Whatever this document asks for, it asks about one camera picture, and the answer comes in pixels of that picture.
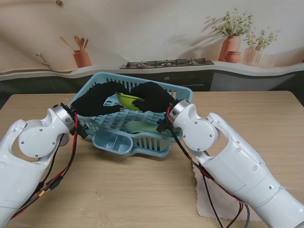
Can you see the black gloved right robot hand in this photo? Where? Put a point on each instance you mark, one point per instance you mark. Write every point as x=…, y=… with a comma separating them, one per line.
x=154, y=97

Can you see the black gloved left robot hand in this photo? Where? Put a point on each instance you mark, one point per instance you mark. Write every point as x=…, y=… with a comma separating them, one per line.
x=92, y=102

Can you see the lime green bowl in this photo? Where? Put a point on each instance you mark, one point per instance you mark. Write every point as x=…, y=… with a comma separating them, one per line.
x=127, y=101

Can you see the pale green plate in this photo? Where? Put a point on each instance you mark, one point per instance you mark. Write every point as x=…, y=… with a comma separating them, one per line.
x=140, y=127

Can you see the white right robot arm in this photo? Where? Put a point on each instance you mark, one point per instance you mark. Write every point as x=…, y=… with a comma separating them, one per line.
x=225, y=161

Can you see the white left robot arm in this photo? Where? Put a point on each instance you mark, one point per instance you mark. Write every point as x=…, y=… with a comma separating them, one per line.
x=28, y=147

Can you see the blue plastic dish rack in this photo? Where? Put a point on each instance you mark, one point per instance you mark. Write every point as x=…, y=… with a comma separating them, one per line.
x=114, y=140

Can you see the purple plastic cup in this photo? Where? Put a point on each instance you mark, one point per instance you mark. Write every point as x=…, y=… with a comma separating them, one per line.
x=64, y=140

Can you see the printed kitchen backdrop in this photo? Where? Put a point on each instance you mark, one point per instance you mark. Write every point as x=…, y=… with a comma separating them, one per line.
x=152, y=35

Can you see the beige wiping cloth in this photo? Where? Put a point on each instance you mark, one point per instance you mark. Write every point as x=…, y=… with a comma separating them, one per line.
x=204, y=197

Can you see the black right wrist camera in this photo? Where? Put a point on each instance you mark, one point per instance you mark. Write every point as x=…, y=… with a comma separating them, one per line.
x=164, y=126

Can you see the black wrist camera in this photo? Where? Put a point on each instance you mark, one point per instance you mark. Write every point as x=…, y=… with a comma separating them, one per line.
x=83, y=131
x=164, y=126

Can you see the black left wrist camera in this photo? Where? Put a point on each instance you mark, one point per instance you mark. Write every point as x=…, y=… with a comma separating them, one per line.
x=83, y=131

